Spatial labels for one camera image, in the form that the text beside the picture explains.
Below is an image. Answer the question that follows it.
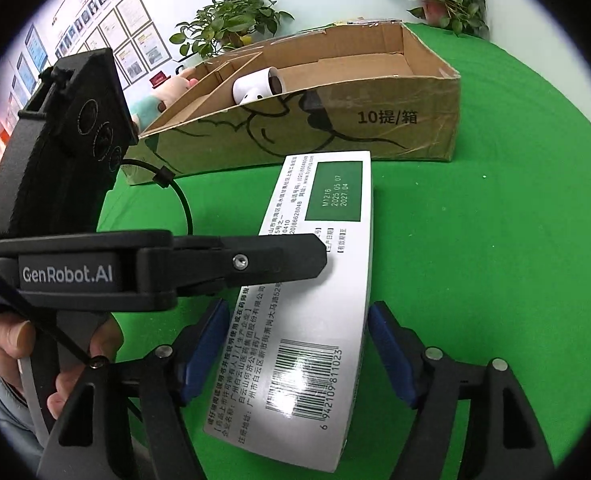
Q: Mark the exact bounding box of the white medicine box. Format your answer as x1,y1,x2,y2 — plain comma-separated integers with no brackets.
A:
204,151,373,472

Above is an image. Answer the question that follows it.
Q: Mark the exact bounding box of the pink pig plush toy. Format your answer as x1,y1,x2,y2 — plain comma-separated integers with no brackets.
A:
128,67,199,133

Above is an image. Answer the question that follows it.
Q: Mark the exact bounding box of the small brown cardboard box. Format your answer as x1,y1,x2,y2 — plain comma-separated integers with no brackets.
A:
140,51,265,138

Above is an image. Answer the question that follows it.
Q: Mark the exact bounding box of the person's left hand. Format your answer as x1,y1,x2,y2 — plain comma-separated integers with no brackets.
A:
0,311,126,421

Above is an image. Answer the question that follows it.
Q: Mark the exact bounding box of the red gift box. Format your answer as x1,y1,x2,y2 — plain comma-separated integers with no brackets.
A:
150,70,168,88

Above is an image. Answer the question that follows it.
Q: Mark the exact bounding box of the large open cardboard box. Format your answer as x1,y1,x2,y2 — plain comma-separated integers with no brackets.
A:
127,22,461,177

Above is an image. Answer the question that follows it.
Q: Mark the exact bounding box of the black cable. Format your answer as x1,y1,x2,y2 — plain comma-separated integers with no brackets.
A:
0,158,196,366

